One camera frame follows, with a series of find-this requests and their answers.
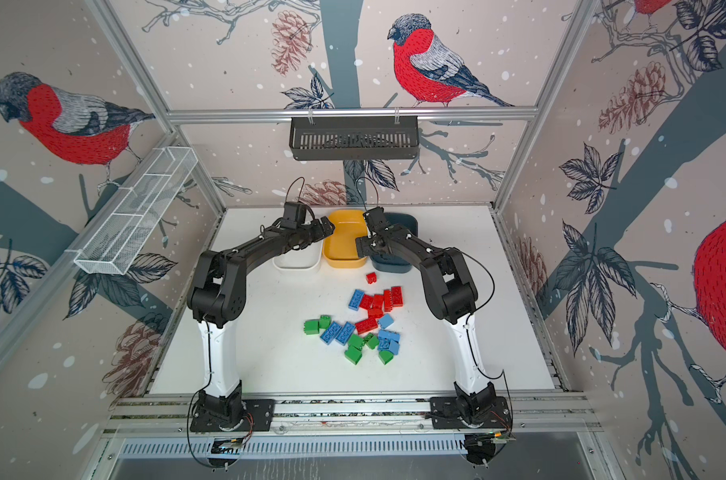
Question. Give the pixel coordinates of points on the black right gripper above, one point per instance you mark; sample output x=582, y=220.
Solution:
x=364, y=243

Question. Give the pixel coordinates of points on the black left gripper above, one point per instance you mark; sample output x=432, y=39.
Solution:
x=320, y=234

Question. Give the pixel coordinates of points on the blue long lego brick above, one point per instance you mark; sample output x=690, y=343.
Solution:
x=331, y=332
x=356, y=299
x=345, y=333

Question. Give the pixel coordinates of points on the red long lego brick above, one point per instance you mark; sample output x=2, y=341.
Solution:
x=378, y=302

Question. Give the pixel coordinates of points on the green small lego brick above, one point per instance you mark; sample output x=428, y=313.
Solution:
x=325, y=322

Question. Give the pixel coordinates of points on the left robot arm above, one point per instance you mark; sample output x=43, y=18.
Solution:
x=218, y=296

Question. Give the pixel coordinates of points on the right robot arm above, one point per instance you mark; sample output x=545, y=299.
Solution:
x=450, y=294

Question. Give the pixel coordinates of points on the white plastic bin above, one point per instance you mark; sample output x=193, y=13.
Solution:
x=298, y=261

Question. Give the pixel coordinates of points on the yellow plastic bin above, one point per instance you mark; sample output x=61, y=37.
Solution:
x=339, y=249

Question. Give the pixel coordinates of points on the light blue small lego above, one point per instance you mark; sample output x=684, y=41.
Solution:
x=385, y=321

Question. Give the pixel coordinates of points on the red lego brick low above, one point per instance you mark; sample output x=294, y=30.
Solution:
x=365, y=326

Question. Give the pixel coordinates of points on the green lego brick front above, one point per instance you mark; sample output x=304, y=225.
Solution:
x=353, y=354

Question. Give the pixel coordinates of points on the black wire shelf basket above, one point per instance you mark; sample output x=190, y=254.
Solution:
x=354, y=138

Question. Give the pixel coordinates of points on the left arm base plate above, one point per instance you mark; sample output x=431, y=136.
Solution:
x=219, y=415

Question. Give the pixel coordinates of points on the white wire mesh basket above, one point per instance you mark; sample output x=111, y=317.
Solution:
x=121, y=237

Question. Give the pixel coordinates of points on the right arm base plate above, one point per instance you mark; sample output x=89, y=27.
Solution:
x=447, y=413

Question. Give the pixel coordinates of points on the aluminium front rail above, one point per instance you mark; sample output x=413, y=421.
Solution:
x=330, y=414

